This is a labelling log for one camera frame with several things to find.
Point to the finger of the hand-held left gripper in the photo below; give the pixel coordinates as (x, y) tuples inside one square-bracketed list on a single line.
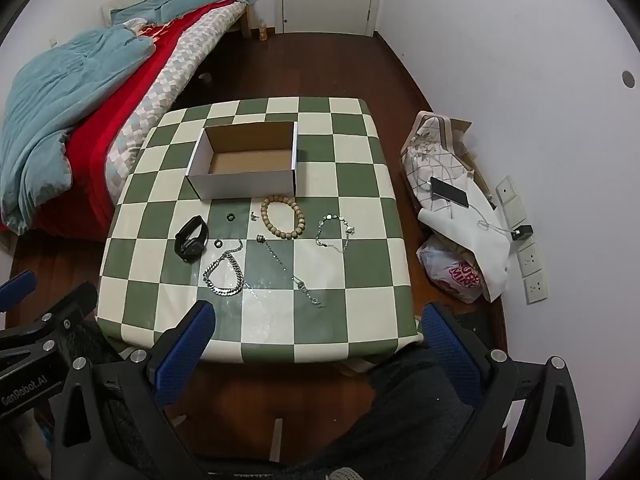
[(75, 305), (15, 291)]

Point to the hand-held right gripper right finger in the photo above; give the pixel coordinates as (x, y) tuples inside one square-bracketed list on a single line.
[(450, 355)]

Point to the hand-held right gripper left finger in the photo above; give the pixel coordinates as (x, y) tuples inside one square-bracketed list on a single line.
[(184, 357)]

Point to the black smartwatch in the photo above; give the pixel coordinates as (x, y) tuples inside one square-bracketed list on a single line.
[(187, 247)]

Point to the cardboard box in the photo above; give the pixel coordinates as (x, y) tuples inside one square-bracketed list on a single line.
[(250, 162)]

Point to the person's dark pants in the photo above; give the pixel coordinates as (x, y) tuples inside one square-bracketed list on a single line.
[(410, 410)]

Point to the white plastic bag red print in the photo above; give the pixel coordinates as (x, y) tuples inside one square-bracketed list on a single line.
[(440, 265)]

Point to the white cloth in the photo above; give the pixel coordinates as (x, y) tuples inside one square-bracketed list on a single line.
[(475, 245)]

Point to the white table leg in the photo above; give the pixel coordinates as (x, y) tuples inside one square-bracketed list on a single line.
[(276, 440)]

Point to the black charger plug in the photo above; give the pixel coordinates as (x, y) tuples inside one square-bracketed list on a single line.
[(522, 232)]

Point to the grey knitted slipper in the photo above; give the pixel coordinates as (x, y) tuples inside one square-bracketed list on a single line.
[(342, 474)]

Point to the black smartphone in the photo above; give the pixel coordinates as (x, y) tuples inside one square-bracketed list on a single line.
[(450, 192)]

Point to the green white checkered tablecloth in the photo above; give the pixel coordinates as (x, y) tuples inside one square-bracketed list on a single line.
[(360, 210)]

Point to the bed with red sheet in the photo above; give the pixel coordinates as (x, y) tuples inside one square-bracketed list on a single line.
[(100, 130)]

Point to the light blue duvet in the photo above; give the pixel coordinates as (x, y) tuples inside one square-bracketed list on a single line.
[(50, 100)]

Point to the white printed tote bag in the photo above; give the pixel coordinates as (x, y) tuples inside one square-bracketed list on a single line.
[(425, 160)]

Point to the flat cardboard piece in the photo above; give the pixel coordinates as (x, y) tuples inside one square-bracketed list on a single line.
[(462, 126)]

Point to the grey white checkered bed sheet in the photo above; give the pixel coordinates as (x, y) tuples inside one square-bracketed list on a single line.
[(165, 85)]

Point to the wooden bed leg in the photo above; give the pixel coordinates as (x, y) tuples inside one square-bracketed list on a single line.
[(245, 25)]

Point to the small plastic bottle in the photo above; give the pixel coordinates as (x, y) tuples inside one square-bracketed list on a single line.
[(262, 31)]

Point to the white wall socket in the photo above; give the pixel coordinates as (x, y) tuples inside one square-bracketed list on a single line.
[(515, 211), (506, 189), (536, 286), (530, 259)]

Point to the round grey wall cap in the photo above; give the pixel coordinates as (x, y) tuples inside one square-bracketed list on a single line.
[(628, 78)]

